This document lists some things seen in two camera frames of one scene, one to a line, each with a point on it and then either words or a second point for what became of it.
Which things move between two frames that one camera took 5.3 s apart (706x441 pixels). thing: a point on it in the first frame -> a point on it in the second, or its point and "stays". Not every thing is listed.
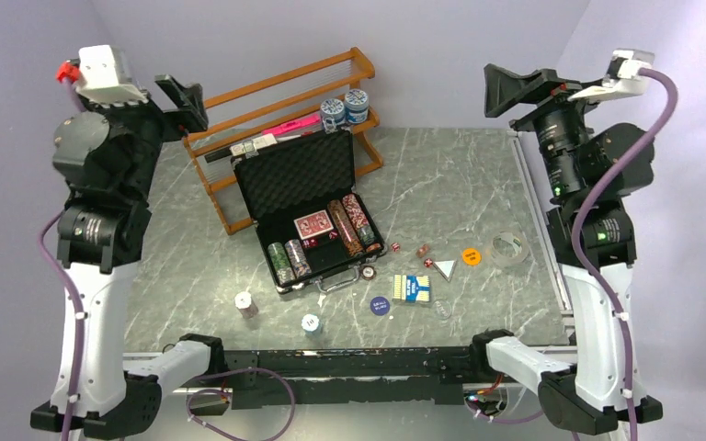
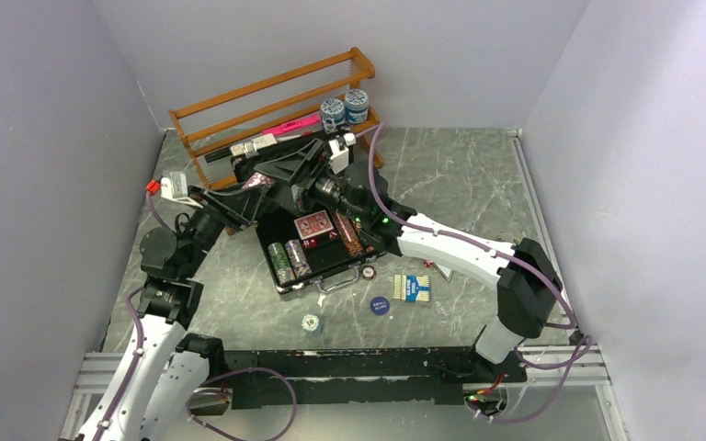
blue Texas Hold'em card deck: x=412 y=288 stays
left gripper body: x=142 y=125 -> x=204 y=225
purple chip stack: x=245 y=304 -> x=256 y=179
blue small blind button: x=380 y=306 stays
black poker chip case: x=312 y=226 stays
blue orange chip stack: x=299 y=259 stays
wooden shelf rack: x=314 y=100 stays
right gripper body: x=560 y=127 -> x=328 y=190
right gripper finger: x=504 y=89 -> x=297 y=163
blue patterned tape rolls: x=357 y=106 stays
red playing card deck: x=313 y=224 stays
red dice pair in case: x=310 y=243 stays
